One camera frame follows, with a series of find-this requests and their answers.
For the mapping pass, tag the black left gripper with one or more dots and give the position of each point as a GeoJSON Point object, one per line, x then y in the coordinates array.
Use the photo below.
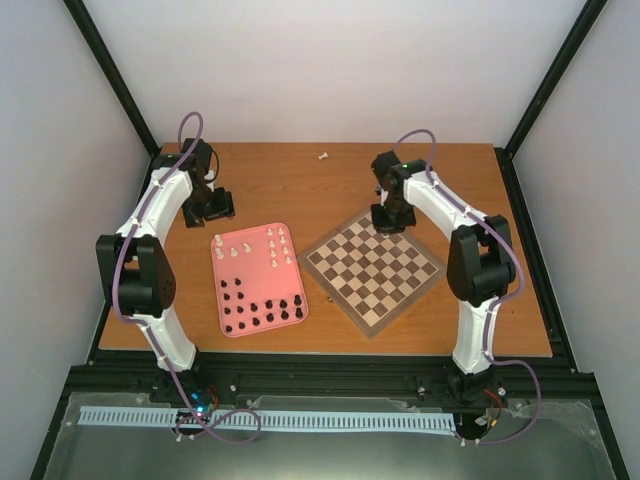
{"type": "Point", "coordinates": [224, 208]}

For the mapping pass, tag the pink plastic tray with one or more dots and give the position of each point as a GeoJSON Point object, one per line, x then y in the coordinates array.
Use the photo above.
{"type": "Point", "coordinates": [264, 289]}

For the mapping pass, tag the wooden chess board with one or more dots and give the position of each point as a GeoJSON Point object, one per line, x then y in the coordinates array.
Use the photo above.
{"type": "Point", "coordinates": [372, 277]}

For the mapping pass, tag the light blue cable duct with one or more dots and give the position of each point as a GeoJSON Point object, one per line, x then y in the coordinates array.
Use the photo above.
{"type": "Point", "coordinates": [272, 421]}

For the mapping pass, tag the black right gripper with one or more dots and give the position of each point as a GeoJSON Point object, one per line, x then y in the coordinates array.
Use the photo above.
{"type": "Point", "coordinates": [382, 227]}

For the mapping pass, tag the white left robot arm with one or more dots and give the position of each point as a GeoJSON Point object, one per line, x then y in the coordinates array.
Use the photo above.
{"type": "Point", "coordinates": [137, 279]}

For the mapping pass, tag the black aluminium frame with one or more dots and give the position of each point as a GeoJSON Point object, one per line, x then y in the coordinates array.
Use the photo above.
{"type": "Point", "coordinates": [350, 376]}

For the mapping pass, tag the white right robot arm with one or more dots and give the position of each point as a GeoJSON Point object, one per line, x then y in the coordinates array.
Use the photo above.
{"type": "Point", "coordinates": [481, 263]}

